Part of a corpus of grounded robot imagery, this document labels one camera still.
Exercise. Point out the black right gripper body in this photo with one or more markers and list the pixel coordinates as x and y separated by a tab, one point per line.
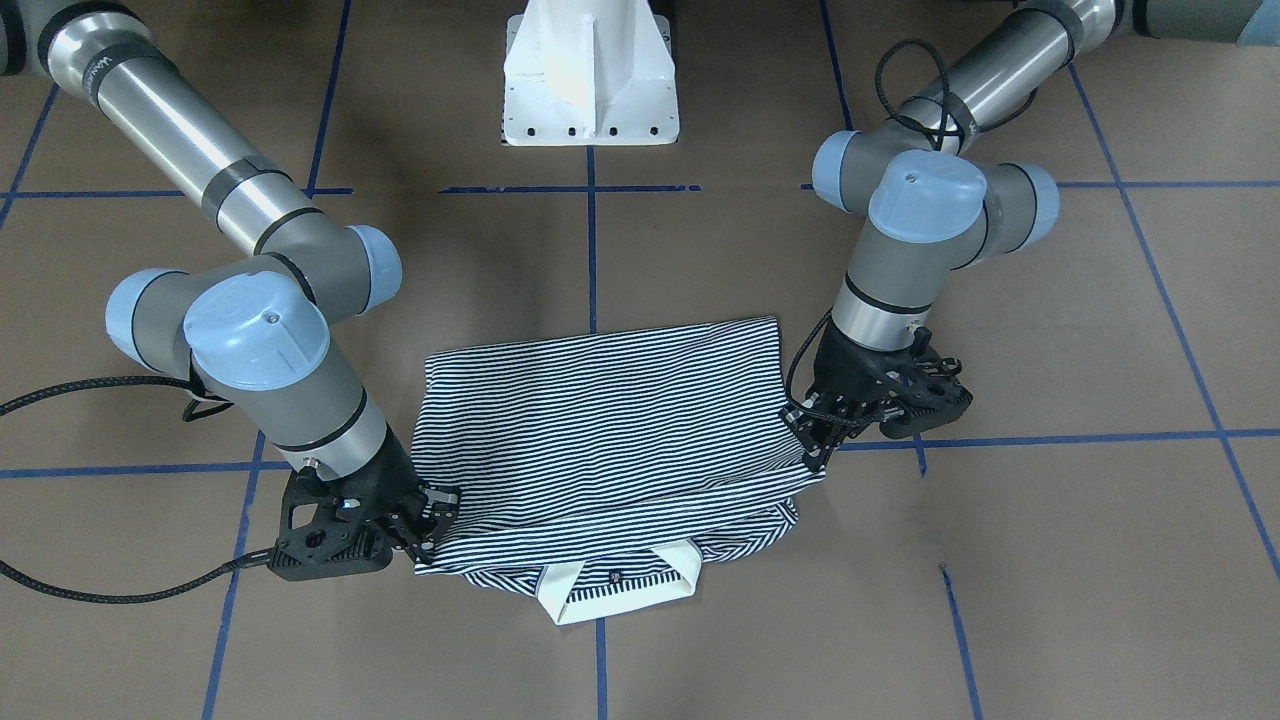
392	478

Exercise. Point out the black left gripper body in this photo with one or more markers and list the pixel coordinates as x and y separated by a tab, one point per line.
838	362

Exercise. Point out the blue white striped polo shirt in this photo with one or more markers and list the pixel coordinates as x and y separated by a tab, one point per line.
601	473

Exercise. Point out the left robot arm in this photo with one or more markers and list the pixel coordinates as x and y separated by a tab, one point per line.
930	211

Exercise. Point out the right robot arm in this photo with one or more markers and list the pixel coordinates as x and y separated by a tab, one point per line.
255	333

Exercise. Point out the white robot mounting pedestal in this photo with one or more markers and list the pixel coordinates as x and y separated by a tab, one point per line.
591	73

